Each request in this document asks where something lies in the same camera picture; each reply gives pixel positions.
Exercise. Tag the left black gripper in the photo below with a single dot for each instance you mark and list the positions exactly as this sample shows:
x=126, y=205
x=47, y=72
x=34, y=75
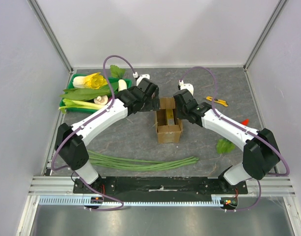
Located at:
x=153, y=104

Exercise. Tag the brown cardboard express box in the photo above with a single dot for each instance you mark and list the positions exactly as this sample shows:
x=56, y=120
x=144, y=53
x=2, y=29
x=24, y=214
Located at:
x=168, y=131

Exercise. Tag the yellow utility knife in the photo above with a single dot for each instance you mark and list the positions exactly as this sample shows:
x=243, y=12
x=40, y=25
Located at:
x=219, y=101

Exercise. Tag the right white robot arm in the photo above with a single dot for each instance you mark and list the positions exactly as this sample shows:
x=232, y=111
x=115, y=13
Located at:
x=259, y=147

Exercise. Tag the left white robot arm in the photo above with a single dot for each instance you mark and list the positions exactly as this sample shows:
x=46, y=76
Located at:
x=71, y=141

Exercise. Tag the yellow item inside box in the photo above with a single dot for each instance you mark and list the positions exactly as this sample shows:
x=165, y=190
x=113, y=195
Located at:
x=169, y=114

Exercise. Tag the white eggplant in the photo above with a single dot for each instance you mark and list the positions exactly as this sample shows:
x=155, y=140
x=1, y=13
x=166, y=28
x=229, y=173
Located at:
x=122, y=85

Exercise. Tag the green leaf behind tray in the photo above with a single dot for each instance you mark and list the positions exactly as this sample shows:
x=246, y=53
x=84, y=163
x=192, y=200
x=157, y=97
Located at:
x=117, y=72

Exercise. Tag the white mushroom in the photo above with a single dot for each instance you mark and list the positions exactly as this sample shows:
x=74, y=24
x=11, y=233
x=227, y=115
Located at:
x=101, y=100

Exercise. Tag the yellow napa cabbage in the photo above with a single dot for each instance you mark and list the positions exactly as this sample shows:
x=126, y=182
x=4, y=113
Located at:
x=92, y=81

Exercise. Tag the green leafy vegetable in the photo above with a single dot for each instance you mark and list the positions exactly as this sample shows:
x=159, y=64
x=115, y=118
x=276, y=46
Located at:
x=84, y=94

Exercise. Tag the green long beans bunch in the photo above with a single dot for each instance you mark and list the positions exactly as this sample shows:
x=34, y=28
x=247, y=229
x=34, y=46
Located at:
x=137, y=165

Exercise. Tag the white leek stalk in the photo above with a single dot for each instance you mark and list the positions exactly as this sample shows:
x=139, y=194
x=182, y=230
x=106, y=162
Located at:
x=88, y=105

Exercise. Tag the green bok choy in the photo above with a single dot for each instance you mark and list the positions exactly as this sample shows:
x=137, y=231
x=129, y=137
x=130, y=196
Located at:
x=67, y=105

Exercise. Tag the green lettuce leaf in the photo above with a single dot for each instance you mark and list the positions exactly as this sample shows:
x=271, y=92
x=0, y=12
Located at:
x=224, y=146

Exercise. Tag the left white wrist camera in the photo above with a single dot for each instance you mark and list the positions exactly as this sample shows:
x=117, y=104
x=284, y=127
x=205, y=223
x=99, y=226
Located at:
x=138, y=78

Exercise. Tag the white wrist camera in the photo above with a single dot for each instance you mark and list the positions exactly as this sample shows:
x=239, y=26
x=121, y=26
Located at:
x=138, y=78
x=182, y=85

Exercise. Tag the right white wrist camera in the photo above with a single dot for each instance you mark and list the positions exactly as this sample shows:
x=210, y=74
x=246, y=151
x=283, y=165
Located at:
x=182, y=85

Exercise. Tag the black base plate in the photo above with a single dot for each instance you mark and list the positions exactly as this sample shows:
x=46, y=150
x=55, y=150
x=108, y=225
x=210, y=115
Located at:
x=115, y=186

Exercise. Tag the white slotted cable duct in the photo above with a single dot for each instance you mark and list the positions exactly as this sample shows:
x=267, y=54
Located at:
x=91, y=201

